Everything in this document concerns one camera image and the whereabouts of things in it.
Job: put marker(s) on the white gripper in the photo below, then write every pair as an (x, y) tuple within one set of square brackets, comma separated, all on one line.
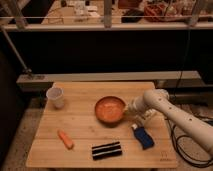
[(136, 107)]

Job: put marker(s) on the white plastic cup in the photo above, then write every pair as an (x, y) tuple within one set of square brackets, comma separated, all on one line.
[(55, 96)]

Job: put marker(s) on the grey metal rail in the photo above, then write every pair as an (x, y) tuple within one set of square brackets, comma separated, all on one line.
[(164, 79)]

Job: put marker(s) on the orange carrot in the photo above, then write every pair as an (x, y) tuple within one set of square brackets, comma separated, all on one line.
[(66, 140)]

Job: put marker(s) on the orange ceramic bowl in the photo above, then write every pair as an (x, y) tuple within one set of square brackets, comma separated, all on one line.
[(110, 110)]

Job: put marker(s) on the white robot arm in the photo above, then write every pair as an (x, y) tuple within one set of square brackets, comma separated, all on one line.
[(158, 99)]

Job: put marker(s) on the metal diagonal strut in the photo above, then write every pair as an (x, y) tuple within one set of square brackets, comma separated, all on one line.
[(26, 69)]

